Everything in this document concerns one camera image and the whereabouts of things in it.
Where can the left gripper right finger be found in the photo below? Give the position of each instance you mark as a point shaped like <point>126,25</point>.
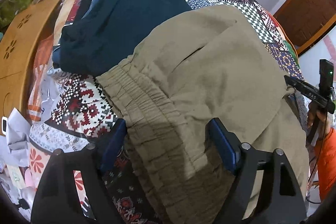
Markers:
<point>280,199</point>

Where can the blue denim garment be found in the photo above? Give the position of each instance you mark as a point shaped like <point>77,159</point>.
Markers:
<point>85,8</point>

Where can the khaki olive pants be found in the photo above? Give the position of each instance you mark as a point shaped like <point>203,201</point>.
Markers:
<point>199,65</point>

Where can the dark navy folded garment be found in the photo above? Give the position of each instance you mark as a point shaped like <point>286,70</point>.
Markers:
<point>111,31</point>

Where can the patchwork patterned bedspread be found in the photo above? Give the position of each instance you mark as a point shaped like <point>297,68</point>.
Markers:
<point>68,111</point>

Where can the orange right sleeve forearm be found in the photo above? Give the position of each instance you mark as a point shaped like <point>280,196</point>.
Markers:
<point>326,164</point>

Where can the right hand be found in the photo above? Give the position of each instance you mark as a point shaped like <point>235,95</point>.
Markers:
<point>325,120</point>

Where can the wooden carved headboard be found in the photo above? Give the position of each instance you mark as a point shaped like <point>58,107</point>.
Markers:
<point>18,49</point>

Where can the white crumpled paper pile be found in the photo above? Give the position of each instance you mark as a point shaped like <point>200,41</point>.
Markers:
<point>16,166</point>

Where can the brown wooden door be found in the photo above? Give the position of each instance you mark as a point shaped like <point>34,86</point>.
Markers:
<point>306,21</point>

